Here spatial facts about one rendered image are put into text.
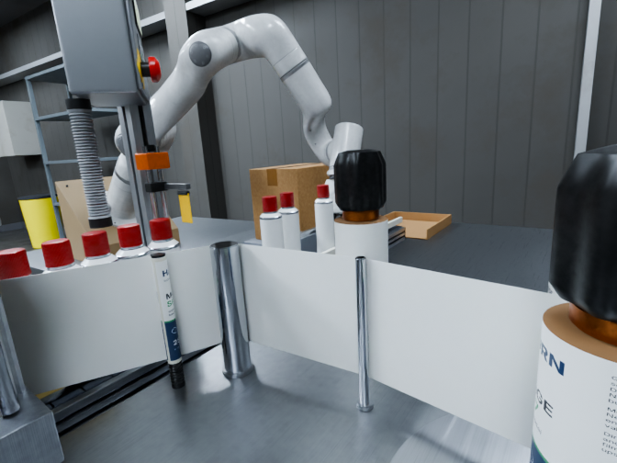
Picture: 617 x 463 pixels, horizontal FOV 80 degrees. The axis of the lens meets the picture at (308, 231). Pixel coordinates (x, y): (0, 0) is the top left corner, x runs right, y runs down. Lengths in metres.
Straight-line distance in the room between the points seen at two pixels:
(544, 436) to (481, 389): 0.10
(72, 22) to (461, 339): 0.65
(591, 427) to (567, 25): 2.78
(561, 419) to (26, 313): 0.52
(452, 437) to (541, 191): 2.57
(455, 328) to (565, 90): 2.60
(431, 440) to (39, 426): 0.39
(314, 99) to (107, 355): 0.77
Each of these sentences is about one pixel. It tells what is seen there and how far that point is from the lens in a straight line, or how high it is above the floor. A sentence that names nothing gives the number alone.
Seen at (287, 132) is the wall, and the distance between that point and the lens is 3.55.
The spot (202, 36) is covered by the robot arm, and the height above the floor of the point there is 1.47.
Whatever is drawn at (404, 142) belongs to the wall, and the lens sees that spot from 3.05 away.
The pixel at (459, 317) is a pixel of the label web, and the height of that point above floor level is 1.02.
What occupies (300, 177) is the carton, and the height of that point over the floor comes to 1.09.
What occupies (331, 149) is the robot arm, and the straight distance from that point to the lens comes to 1.10.
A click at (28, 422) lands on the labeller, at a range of 0.49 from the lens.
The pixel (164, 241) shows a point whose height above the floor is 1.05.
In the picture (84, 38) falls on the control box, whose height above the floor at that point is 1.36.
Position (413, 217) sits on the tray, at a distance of 1.74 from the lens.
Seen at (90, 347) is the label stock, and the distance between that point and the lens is 0.55.
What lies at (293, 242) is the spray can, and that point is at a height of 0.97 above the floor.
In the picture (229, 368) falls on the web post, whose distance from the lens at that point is 0.56.
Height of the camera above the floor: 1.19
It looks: 13 degrees down
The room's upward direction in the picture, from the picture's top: 4 degrees counter-clockwise
